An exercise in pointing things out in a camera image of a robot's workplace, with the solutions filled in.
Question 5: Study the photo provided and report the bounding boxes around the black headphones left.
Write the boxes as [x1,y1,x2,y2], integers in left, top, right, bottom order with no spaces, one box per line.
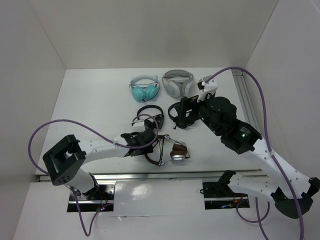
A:
[136,104,165,130]

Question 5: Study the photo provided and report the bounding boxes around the grey white headphones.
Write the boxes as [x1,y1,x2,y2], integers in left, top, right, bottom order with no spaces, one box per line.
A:
[161,69,194,98]

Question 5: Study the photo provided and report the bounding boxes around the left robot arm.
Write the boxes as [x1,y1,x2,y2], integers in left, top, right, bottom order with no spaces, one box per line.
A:
[42,129,156,200]

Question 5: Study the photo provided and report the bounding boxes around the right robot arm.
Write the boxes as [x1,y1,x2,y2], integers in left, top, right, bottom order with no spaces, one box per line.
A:
[174,96,320,219]

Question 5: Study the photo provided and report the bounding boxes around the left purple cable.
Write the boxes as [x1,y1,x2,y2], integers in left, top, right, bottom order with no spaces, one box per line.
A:
[27,113,161,237]

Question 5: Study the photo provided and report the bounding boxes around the purple cable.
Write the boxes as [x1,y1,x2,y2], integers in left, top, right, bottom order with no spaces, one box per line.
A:
[27,113,161,237]
[203,66,306,240]

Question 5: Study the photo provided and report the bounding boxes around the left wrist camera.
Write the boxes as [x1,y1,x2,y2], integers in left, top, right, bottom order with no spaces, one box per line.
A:
[131,120,145,132]

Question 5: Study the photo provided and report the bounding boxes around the aluminium rail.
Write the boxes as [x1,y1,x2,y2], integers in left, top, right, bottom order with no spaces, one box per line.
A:
[38,170,267,183]
[231,69,261,132]

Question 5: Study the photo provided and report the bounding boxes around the aluminium rail right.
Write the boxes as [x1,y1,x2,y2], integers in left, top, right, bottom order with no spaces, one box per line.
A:
[231,69,261,132]

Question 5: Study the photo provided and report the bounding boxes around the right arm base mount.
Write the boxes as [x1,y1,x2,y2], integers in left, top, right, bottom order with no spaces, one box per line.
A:
[199,171,250,210]

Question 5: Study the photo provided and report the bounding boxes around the teal headphones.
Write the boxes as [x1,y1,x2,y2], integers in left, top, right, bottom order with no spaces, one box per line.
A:
[129,74,160,102]

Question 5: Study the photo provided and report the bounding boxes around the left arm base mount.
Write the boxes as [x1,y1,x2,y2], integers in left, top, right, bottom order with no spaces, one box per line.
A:
[67,174,116,213]

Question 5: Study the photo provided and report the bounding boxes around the brown silver headphones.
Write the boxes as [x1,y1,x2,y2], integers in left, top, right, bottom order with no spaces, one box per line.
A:
[144,134,191,167]

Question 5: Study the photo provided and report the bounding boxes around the black headphones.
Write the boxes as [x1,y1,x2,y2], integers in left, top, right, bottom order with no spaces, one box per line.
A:
[167,102,193,129]
[136,104,165,130]

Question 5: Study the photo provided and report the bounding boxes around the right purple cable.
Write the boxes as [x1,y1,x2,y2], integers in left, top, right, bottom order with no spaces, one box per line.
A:
[203,66,306,240]

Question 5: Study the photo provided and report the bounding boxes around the black headphones right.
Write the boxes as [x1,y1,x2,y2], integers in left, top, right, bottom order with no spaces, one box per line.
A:
[167,102,193,129]

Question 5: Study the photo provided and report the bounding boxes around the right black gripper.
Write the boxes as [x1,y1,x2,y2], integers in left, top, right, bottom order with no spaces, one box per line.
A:
[173,90,222,136]

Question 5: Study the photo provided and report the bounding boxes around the aluminium rail front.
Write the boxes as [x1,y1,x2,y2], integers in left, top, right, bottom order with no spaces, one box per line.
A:
[38,170,267,183]

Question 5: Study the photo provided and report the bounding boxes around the black headphone cable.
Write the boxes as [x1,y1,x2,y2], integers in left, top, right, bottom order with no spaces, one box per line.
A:
[156,134,191,166]

